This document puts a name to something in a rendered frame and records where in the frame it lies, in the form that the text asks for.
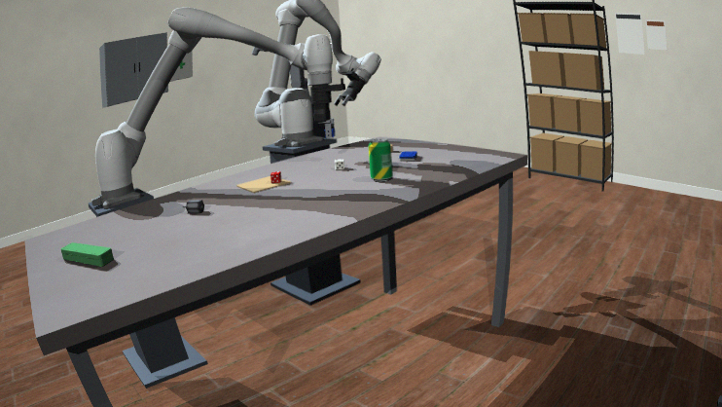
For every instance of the beige flat mat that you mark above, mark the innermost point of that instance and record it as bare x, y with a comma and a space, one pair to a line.
261, 184

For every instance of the green soda can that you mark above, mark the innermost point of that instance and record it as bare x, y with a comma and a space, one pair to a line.
380, 159

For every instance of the green rectangular box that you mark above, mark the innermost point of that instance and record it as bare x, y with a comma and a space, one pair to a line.
87, 254

